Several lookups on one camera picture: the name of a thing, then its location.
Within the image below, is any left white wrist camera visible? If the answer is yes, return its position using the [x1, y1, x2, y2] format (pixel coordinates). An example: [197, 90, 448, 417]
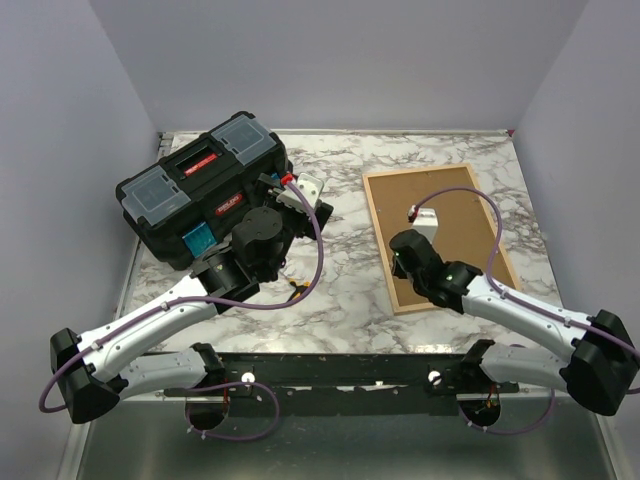
[276, 173, 325, 211]

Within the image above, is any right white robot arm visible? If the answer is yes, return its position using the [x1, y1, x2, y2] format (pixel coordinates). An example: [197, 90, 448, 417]
[389, 229, 639, 416]

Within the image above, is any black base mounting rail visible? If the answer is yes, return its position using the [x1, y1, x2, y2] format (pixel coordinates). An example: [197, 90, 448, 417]
[185, 353, 497, 417]

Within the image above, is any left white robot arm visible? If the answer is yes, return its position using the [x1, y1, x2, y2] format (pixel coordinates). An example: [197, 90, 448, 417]
[45, 173, 333, 424]

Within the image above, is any black plastic toolbox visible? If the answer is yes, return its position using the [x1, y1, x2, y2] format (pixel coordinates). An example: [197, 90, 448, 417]
[115, 111, 293, 271]

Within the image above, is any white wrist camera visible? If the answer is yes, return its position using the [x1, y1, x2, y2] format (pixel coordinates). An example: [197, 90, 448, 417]
[276, 173, 325, 211]
[408, 206, 439, 243]

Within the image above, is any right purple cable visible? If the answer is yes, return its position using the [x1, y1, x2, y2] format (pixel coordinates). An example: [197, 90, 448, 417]
[409, 186, 640, 434]

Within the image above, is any yellow black hex key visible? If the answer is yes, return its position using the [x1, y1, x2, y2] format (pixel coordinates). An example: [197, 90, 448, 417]
[287, 279, 313, 303]

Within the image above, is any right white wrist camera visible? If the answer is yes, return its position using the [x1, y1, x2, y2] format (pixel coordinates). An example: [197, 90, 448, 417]
[408, 206, 439, 243]

